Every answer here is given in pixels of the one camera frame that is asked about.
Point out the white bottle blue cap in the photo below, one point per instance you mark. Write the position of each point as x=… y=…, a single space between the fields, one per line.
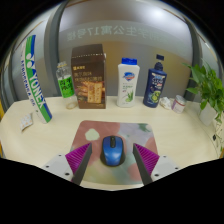
x=127 y=83

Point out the dark blue shampoo bottle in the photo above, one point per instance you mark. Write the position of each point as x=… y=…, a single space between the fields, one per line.
x=154 y=83

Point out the white green shuttlecock tube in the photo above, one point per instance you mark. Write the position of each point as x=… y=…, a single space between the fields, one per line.
x=35 y=80

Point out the green potted plant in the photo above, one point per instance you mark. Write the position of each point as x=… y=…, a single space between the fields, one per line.
x=208 y=90

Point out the patterned tissue packet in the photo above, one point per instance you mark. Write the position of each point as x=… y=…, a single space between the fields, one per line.
x=26 y=121

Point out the clear bottle green label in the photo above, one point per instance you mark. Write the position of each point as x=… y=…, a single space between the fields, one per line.
x=66 y=86

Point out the crumpled white tissue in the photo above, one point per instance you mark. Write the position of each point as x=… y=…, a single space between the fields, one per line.
x=166 y=103

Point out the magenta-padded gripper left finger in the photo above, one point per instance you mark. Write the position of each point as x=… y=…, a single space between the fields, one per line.
x=76 y=160

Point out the brown carton box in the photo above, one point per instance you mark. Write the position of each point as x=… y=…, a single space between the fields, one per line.
x=88 y=78

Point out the blue computer mouse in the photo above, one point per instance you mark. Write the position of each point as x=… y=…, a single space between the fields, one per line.
x=113 y=151

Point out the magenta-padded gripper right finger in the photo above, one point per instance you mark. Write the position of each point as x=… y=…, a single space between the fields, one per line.
x=148 y=160

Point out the floral pastel mouse pad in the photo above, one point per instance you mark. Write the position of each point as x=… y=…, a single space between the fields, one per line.
x=113 y=128

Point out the small white jar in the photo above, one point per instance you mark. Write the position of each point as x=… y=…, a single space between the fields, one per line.
x=179 y=104

